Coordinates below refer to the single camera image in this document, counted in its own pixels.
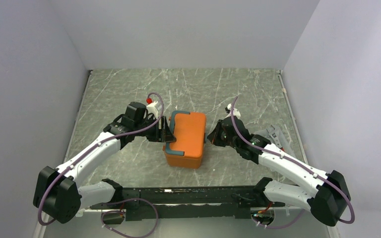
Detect orange medicine box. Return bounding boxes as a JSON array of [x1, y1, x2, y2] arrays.
[[163, 110, 206, 169]]

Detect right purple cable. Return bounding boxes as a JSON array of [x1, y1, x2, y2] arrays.
[[230, 96, 356, 230]]

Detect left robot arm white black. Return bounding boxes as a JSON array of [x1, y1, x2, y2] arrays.
[[33, 99, 176, 224]]

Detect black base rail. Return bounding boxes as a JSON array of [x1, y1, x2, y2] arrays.
[[91, 185, 284, 221]]

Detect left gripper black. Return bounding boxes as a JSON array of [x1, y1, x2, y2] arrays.
[[135, 116, 176, 143]]

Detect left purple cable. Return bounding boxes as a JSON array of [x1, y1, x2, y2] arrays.
[[37, 92, 165, 238]]

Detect purple cable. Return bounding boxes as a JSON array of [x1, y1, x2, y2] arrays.
[[37, 92, 165, 238], [230, 96, 356, 230]]

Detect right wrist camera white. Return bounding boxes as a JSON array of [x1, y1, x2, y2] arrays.
[[225, 104, 241, 119]]

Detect clear plastic case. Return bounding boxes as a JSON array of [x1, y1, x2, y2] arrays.
[[255, 124, 295, 157]]

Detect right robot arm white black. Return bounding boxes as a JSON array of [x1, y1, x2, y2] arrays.
[[207, 117, 355, 227]]

